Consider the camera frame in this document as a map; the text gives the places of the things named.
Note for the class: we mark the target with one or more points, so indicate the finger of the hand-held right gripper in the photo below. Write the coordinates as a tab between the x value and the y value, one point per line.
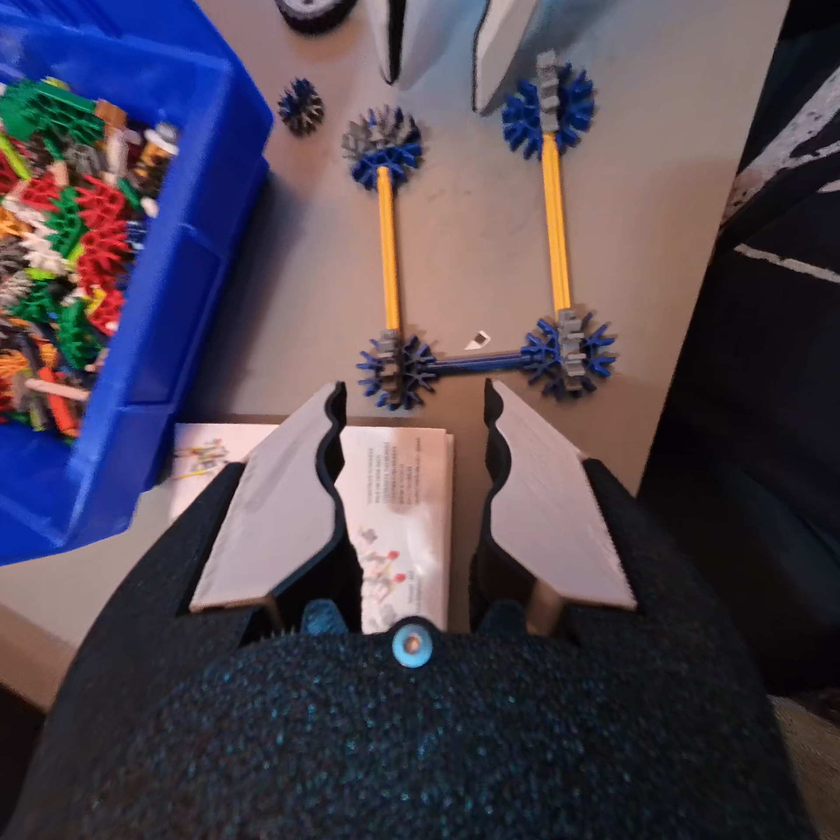
508	39
410	33

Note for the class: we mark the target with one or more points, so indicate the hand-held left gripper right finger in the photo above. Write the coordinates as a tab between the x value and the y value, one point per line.
558	518

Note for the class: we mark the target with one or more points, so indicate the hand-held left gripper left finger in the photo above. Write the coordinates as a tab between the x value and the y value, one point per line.
275	512

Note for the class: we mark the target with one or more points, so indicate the blue plastic storage bin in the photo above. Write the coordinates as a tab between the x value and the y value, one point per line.
197	328

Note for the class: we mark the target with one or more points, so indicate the yellow blue toy rod frame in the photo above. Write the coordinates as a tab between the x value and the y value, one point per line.
388	249

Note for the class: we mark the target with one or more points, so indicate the grey toy wheel black tire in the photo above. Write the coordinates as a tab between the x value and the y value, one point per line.
315	10

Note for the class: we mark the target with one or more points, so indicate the white instruction booklet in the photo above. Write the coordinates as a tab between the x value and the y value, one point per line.
407	525

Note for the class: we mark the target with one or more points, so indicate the blue grey toy connector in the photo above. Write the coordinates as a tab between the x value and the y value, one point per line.
300	108

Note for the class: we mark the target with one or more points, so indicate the small white paper scrap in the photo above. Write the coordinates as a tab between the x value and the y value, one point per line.
478	341

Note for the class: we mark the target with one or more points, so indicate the black printed shirt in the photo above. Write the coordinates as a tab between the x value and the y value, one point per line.
754	394

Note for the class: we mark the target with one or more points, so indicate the pile of colourful toy pieces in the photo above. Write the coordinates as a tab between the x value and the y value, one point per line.
65	229

